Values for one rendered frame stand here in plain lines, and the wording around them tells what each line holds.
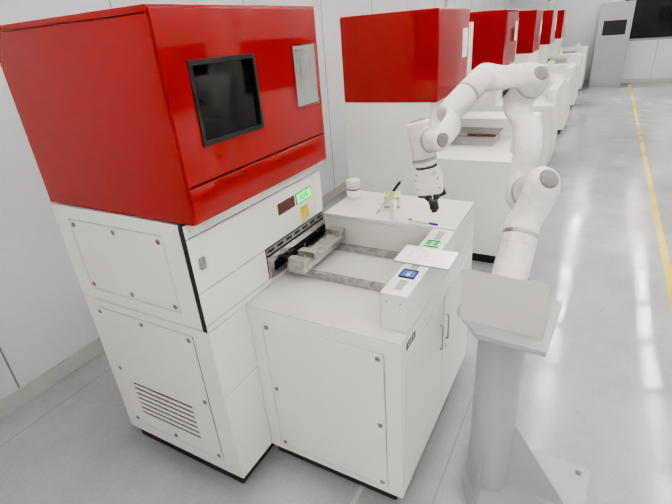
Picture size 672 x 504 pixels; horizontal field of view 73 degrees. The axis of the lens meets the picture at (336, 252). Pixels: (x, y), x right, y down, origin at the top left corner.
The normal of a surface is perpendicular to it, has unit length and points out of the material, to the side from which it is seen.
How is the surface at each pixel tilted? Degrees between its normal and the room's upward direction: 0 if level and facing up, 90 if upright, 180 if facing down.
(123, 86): 90
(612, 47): 90
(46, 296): 90
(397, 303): 90
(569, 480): 0
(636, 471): 0
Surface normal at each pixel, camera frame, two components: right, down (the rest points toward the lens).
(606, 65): -0.48, 0.41
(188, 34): 0.88, 0.15
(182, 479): -0.07, -0.90
